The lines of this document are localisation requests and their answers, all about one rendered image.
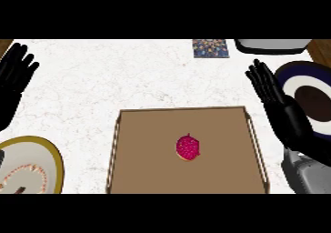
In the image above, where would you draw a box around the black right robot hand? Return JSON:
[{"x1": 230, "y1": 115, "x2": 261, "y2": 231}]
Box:
[{"x1": 244, "y1": 58, "x2": 331, "y2": 167}]

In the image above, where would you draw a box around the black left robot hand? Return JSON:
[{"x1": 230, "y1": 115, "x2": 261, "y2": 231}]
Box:
[{"x1": 0, "y1": 42, "x2": 41, "y2": 136}]

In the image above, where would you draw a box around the navy white brown-centred plate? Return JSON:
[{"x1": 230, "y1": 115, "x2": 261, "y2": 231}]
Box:
[{"x1": 274, "y1": 60, "x2": 331, "y2": 144}]

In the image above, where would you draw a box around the white gold-rimmed plate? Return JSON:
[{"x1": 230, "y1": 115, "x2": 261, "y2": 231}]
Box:
[{"x1": 0, "y1": 135, "x2": 67, "y2": 195}]

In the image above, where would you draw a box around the blue patterned square mat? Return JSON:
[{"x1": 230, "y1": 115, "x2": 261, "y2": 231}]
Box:
[{"x1": 191, "y1": 39, "x2": 233, "y2": 59}]

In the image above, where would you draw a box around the brown wooden tray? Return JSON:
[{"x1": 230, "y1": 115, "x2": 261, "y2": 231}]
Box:
[{"x1": 106, "y1": 105, "x2": 272, "y2": 195}]

